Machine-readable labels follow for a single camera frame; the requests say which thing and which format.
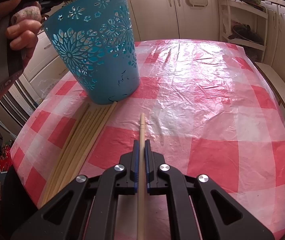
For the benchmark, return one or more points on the bamboo chopstick bundle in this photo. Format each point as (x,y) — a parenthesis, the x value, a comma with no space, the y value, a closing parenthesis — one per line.
(90,121)

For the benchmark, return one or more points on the white rolling storage cart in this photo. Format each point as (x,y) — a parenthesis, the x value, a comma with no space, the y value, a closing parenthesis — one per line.
(245,25)

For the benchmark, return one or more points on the pink checkered tablecloth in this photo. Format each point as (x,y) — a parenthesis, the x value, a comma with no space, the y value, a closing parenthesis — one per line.
(208,111)

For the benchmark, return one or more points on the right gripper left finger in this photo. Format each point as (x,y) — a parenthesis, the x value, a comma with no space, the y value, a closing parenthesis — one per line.
(87,207)

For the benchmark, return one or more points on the small white step stool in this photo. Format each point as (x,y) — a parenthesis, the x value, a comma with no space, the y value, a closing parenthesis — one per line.
(275,82)

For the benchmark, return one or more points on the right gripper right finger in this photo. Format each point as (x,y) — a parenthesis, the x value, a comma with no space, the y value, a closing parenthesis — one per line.
(198,208)

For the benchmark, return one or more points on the single bamboo chopstick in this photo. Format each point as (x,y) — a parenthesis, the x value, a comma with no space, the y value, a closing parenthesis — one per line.
(141,181)

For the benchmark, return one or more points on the blue perforated plastic bucket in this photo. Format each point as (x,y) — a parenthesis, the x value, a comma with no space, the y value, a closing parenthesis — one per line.
(95,40)

